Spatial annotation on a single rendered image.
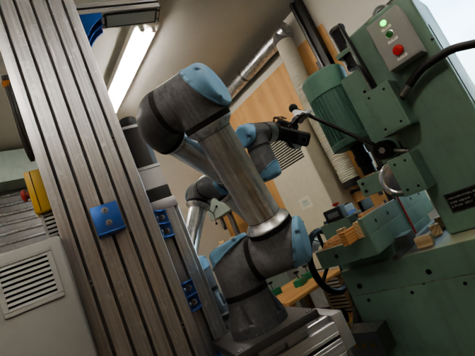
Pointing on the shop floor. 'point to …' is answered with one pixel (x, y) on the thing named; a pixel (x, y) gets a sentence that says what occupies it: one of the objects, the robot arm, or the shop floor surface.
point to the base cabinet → (426, 316)
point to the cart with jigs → (302, 286)
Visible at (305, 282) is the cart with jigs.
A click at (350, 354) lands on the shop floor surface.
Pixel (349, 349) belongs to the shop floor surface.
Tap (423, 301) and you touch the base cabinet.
